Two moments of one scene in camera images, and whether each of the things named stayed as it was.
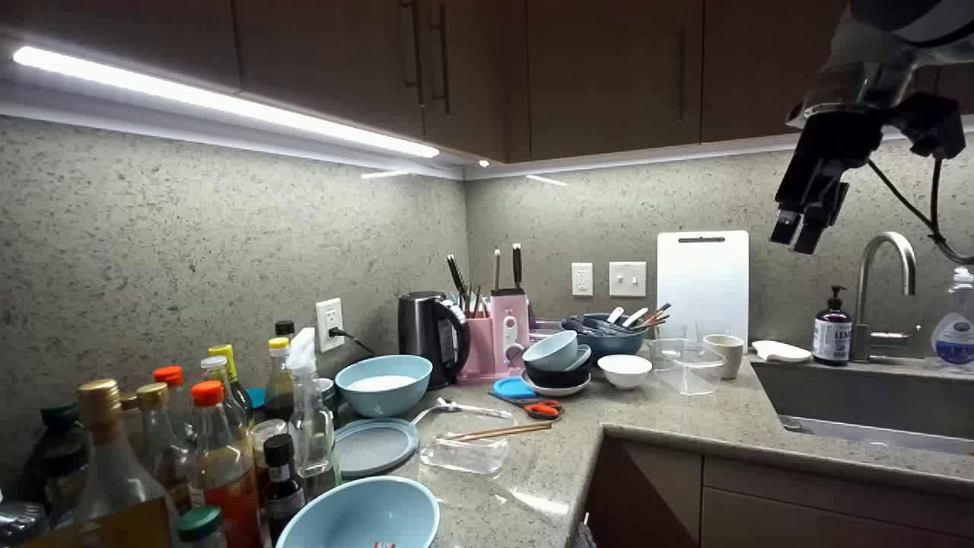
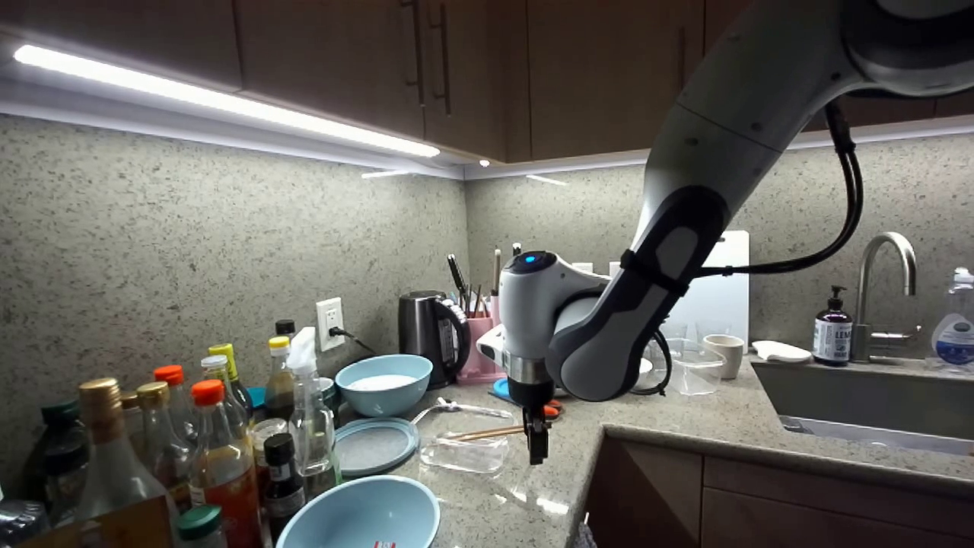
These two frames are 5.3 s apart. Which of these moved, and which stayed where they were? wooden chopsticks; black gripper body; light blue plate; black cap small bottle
Moved: black gripper body
Stayed: light blue plate; wooden chopsticks; black cap small bottle
